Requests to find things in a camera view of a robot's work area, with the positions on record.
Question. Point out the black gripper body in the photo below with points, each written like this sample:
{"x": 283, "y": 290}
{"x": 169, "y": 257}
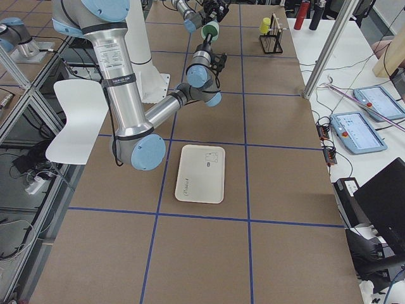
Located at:
{"x": 207, "y": 40}
{"x": 210, "y": 10}

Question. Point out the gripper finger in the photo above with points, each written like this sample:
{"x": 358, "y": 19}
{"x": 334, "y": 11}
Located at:
{"x": 206, "y": 40}
{"x": 211, "y": 39}

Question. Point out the mint green cup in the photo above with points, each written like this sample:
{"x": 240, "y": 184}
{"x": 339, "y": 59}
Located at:
{"x": 212, "y": 28}

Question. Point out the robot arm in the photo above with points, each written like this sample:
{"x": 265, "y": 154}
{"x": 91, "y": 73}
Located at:
{"x": 193, "y": 20}
{"x": 134, "y": 89}

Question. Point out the yellow cup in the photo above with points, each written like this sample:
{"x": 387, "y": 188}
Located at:
{"x": 265, "y": 25}

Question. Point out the cream rabbit serving tray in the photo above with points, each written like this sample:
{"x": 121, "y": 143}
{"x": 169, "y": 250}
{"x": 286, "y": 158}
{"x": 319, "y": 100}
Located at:
{"x": 201, "y": 174}

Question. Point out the red bottle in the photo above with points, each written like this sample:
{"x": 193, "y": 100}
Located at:
{"x": 301, "y": 14}

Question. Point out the black bottle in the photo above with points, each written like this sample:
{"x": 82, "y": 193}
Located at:
{"x": 317, "y": 15}

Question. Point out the white chair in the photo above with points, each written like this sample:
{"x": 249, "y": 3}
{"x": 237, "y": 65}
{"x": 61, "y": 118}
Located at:
{"x": 85, "y": 107}

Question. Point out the near blue teach pendant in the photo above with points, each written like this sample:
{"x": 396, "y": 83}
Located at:
{"x": 356, "y": 133}

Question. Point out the blue teach pendant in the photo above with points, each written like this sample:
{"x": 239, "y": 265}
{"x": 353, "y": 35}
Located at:
{"x": 378, "y": 99}
{"x": 356, "y": 133}

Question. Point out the far blue teach pendant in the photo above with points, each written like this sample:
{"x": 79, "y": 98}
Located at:
{"x": 378, "y": 99}

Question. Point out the metal rod white stand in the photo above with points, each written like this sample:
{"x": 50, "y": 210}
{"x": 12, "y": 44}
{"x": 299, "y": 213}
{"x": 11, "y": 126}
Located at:
{"x": 353, "y": 99}

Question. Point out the black laptop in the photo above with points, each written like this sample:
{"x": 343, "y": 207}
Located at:
{"x": 382, "y": 201}

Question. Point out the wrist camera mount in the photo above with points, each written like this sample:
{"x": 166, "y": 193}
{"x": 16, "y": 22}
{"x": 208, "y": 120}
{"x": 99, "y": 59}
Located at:
{"x": 218, "y": 62}

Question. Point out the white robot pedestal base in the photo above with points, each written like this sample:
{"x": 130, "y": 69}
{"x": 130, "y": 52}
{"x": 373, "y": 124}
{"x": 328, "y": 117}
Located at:
{"x": 152, "y": 85}

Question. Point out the black wire cup rack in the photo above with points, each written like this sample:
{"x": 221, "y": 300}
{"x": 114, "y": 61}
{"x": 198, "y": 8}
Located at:
{"x": 271, "y": 44}

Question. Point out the aluminium frame post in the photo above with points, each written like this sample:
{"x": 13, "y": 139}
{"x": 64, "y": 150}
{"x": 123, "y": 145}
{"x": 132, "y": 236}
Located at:
{"x": 348, "y": 7}

